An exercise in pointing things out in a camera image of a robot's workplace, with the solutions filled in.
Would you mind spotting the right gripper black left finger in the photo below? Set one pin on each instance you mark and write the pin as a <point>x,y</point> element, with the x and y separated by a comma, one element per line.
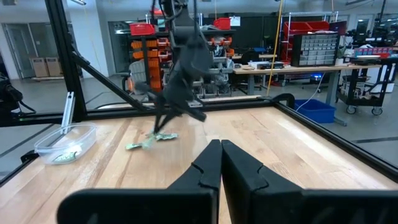
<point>189,202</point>

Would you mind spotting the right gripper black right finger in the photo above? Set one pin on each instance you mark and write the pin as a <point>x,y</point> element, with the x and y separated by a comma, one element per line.
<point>255,199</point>

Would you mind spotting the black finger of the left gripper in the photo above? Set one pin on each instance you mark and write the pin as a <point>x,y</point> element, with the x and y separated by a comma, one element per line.
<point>169,121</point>
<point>158,118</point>

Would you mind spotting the clear plastic container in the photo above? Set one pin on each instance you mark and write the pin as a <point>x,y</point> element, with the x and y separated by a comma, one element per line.
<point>62,140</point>

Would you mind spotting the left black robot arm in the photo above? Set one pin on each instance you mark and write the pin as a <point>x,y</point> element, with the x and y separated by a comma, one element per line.
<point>189,53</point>

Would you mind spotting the large red shelf bins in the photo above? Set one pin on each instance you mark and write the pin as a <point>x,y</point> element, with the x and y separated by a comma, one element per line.
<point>306,26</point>

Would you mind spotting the orange bin rack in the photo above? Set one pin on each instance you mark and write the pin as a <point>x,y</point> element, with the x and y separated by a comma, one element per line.
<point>154,65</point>

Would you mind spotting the grey bin rack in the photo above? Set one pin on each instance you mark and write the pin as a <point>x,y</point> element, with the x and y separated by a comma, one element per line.
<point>222,74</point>

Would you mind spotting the grey office chair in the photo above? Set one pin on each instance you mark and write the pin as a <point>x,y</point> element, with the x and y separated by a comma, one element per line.
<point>136,73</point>

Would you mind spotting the red plastic bin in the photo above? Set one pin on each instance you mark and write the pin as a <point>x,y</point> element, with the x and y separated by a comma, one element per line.
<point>222,23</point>
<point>142,29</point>

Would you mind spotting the white paper sheet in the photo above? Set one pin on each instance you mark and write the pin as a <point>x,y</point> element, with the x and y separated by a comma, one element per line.
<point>235,21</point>

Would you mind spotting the silver aluminium bar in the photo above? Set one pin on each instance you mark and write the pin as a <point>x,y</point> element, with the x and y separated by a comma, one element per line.
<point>67,112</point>

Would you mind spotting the black flat device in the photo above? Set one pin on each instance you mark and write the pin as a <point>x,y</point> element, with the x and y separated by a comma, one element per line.
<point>267,65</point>

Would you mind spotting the blue plastic bin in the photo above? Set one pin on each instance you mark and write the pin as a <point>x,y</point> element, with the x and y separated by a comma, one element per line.
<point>314,110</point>

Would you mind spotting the black clamp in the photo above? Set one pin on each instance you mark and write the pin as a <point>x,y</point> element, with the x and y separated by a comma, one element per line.
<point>287,97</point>
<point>28,156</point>

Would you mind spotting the cardboard box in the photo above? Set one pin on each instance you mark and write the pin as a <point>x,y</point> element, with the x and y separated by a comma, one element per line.
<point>54,66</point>
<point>38,67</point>

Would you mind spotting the long wooden workbench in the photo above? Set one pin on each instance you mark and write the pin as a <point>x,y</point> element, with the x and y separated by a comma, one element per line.
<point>311,68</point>

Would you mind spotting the grey small-drawer cabinet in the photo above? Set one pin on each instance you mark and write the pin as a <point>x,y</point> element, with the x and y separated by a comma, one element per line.
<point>315,49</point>

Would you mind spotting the black wheeled cart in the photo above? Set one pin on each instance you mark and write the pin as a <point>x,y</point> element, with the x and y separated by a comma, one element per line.
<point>357,93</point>

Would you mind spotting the pink blue patterned box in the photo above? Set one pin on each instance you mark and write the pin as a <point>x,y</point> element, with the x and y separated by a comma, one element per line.
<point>373,51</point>

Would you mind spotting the black aluminium table frame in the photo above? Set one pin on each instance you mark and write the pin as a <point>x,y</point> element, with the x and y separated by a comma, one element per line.
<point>65,62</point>

